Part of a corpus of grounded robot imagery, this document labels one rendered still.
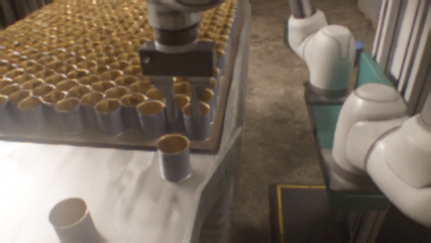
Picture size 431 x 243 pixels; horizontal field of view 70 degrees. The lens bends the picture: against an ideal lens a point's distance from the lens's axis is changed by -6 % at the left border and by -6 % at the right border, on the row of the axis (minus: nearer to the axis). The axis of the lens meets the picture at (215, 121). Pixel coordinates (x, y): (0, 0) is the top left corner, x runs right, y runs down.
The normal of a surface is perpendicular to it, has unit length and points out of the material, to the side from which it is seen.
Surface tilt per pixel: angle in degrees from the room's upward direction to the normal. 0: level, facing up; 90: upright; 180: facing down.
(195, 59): 90
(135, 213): 0
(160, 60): 90
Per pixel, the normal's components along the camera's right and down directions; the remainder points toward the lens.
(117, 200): -0.04, -0.83
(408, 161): -0.92, 0.11
